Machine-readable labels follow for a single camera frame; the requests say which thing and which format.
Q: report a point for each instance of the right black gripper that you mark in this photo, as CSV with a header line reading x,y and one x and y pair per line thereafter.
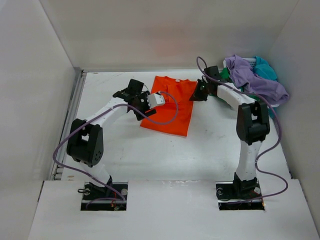
x,y
197,96

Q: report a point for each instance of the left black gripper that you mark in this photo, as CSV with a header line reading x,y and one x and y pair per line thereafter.
x,y
146,111

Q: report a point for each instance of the orange t shirt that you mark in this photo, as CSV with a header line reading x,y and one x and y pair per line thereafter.
x,y
177,105

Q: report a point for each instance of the lavender t shirt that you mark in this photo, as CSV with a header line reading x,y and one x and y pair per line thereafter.
x,y
242,75

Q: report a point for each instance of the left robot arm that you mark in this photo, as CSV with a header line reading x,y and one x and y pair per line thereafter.
x,y
86,147

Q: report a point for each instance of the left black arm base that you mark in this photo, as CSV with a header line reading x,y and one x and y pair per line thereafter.
x,y
95,198

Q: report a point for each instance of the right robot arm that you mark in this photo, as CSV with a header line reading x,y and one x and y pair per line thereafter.
x,y
252,124

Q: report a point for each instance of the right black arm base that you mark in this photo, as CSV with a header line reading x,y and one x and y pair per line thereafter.
x,y
230,199

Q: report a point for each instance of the green t shirt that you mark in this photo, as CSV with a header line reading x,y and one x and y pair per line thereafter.
x,y
221,76

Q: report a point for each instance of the white laundry basket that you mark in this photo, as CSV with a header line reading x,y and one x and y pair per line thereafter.
x,y
252,62

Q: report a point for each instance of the teal t shirt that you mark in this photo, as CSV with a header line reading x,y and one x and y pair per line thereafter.
x,y
263,69

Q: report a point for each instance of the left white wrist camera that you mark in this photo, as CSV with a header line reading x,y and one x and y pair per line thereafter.
x,y
155,100

